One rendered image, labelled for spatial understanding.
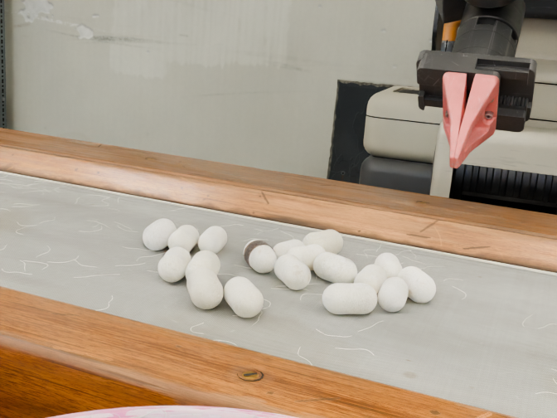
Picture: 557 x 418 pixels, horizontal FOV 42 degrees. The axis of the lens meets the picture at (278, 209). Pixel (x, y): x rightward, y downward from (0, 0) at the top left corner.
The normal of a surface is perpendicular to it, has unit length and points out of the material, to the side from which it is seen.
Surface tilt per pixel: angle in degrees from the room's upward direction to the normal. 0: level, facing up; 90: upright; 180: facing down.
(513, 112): 41
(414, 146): 90
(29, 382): 90
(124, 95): 90
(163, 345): 0
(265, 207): 45
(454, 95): 62
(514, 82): 131
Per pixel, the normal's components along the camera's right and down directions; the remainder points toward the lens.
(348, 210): -0.22, -0.54
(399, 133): -0.29, 0.22
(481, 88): -0.29, -0.27
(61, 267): 0.07, -0.97
